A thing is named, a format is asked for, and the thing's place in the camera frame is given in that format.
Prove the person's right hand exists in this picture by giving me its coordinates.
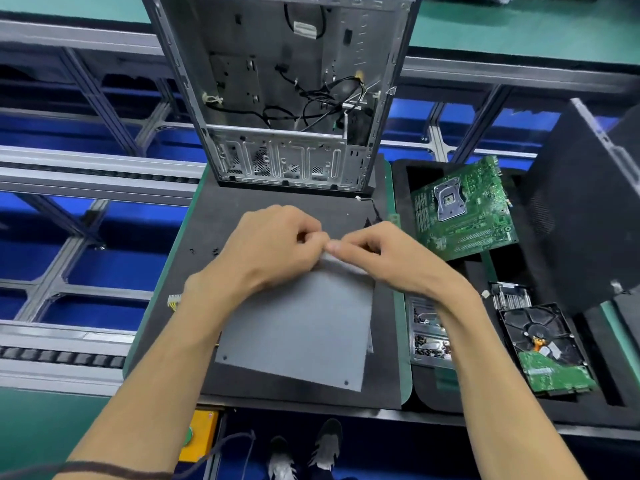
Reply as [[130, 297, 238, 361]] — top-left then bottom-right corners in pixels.
[[325, 221, 473, 308]]

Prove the person's left hand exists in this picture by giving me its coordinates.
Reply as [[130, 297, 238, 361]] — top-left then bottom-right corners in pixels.
[[185, 205, 332, 308]]

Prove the power supply metal base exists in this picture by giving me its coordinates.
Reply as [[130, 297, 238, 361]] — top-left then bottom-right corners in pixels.
[[322, 249, 378, 356]]

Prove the grey power supply cover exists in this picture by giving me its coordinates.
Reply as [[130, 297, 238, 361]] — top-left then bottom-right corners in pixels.
[[214, 249, 377, 394]]

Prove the person's left forearm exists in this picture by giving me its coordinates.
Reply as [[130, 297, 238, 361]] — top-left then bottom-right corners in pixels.
[[55, 279, 241, 480]]

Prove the person's right forearm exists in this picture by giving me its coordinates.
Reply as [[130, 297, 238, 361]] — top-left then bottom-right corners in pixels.
[[435, 285, 591, 480]]

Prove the person's right shoe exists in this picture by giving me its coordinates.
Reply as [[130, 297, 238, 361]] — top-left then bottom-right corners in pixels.
[[308, 417, 344, 472]]

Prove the person's shoe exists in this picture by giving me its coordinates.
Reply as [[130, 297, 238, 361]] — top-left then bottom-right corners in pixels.
[[267, 435, 297, 480], [308, 417, 344, 472]]

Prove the person's left shoe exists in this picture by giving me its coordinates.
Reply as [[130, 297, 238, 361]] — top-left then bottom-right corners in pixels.
[[267, 435, 297, 480]]

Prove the black foam work mat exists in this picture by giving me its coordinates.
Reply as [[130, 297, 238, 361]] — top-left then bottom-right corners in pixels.
[[124, 169, 413, 412]]

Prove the clear plastic screw tray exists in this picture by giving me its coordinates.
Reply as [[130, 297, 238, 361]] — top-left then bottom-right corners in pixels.
[[407, 295, 457, 372]]

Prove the green motherboard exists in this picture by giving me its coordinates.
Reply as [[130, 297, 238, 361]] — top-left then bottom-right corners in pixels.
[[411, 155, 520, 264]]

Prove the silver heatsink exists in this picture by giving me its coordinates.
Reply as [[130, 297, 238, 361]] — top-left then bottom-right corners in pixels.
[[486, 281, 532, 312]]

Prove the silver computer tower chassis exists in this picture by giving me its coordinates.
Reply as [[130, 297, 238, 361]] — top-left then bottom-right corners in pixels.
[[140, 0, 424, 197]]

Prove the black hard disk drive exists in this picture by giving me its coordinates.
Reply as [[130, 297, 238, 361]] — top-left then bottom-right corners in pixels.
[[497, 303, 600, 397]]

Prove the yellow button box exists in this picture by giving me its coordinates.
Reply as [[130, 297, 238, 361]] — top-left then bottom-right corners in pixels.
[[177, 409, 220, 464]]

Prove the black foam parts tray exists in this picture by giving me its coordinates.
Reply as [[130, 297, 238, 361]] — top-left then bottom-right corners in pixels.
[[385, 97, 640, 428]]

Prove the aluminium conveyor frame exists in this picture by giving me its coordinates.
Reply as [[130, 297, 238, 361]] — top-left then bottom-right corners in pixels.
[[0, 15, 640, 401]]

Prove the thin black cable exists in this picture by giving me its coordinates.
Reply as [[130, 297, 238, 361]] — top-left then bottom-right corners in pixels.
[[0, 429, 257, 480]]

